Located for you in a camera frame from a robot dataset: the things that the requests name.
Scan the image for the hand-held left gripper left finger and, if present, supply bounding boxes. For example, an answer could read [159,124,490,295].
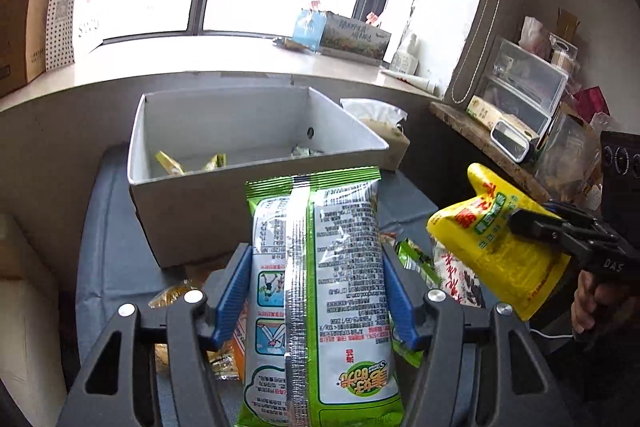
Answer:
[55,243,253,427]

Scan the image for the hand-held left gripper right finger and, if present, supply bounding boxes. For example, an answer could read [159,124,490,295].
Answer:
[381,243,576,427]

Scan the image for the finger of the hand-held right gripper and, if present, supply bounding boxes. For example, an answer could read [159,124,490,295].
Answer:
[545,201,601,223]
[507,207,608,254]

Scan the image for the yellow snack packet red label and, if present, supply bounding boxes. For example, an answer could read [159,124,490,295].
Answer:
[426,163,572,321]

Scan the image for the large green snack packet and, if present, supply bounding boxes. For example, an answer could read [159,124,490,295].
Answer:
[237,166,405,427]

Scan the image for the white cardboard box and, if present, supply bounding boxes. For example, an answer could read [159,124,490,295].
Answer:
[127,86,391,269]

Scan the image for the person's right hand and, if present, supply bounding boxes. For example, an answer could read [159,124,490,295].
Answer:
[571,268,640,335]

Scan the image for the clear plastic bag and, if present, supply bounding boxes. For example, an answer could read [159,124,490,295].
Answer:
[535,114,601,202]

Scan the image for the red white snack packet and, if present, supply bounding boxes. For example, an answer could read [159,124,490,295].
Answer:
[432,242,486,308]

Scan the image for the red box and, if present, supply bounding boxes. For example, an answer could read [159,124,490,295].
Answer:
[572,87,611,120]

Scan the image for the brown stone counter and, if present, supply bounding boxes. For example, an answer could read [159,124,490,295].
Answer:
[429,101,551,202]

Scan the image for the green white small box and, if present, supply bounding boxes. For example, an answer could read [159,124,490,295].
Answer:
[466,96,506,130]

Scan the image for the clear plastic drawer organizer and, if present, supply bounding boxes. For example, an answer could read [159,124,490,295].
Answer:
[480,38,571,138]

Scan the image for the blue table cloth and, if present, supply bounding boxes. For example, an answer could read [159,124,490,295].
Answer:
[75,144,551,427]

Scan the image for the beige tissue pack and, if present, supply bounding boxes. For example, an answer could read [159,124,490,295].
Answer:
[340,98,411,172]

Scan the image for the white tube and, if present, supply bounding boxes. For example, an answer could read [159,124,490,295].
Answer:
[380,68,438,94]

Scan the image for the beige cardboard box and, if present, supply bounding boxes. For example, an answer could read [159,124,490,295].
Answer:
[0,212,68,408]

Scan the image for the white bottle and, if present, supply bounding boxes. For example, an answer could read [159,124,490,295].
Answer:
[389,33,420,75]

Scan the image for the grey curtain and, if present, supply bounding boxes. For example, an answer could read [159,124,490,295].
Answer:
[445,0,516,105]

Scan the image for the white windowsill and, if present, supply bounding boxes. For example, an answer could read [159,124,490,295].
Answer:
[0,34,441,112]

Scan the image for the brown paper packet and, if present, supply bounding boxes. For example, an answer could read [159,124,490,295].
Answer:
[272,37,307,54]

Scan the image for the landscape printed box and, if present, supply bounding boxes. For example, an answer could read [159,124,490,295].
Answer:
[320,11,393,60]

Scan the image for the blue carton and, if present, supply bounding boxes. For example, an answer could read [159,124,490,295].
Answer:
[291,8,328,52]

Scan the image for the brown cardboard box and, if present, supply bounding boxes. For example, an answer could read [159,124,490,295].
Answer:
[0,0,63,98]

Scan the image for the curtain bead chain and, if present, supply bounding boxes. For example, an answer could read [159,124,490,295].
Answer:
[450,0,516,104]

